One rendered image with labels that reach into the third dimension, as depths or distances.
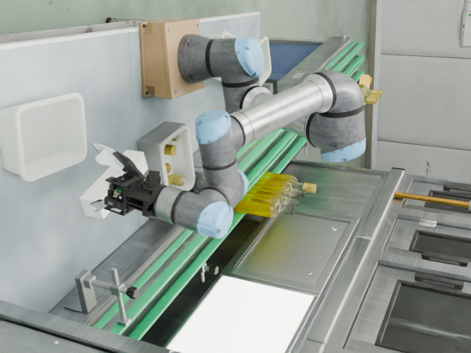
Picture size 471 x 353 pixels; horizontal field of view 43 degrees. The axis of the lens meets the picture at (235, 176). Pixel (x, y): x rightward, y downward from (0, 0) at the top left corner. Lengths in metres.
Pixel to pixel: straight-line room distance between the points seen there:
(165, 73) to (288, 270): 0.74
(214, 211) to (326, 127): 0.43
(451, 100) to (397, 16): 1.26
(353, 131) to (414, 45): 6.43
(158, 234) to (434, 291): 0.88
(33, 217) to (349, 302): 0.96
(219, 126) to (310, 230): 1.04
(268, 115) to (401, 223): 1.13
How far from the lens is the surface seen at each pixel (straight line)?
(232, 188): 1.28
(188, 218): 1.22
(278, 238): 2.15
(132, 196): 1.27
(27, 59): 1.48
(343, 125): 1.49
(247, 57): 1.76
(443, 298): 1.99
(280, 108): 1.33
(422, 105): 8.13
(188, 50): 1.83
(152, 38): 1.81
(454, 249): 2.23
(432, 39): 7.86
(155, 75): 1.82
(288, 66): 3.15
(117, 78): 1.75
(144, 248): 1.82
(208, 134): 1.23
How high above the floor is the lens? 1.78
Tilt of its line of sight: 24 degrees down
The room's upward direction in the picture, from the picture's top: 98 degrees clockwise
